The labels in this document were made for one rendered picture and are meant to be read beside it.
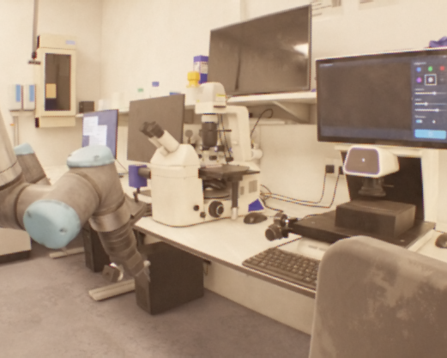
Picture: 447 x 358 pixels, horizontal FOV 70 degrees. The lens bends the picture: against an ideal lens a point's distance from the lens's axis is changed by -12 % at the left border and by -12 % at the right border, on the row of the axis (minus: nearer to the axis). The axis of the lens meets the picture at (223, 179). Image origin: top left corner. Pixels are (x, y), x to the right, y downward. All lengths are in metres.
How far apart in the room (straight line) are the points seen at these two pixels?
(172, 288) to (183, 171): 1.12
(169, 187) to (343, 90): 0.68
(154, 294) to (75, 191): 1.63
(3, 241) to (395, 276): 3.09
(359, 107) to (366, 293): 0.72
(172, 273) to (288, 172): 0.93
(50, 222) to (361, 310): 0.48
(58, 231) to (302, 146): 1.44
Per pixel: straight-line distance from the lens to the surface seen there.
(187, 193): 1.32
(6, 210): 0.70
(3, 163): 0.69
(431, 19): 1.78
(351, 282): 0.51
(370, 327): 0.51
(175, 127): 1.76
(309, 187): 1.85
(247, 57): 1.95
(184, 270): 2.30
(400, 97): 1.07
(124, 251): 0.80
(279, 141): 1.94
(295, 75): 1.73
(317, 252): 1.01
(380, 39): 1.84
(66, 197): 0.63
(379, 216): 0.93
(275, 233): 0.99
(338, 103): 1.15
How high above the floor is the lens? 1.11
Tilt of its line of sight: 8 degrees down
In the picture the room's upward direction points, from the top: straight up
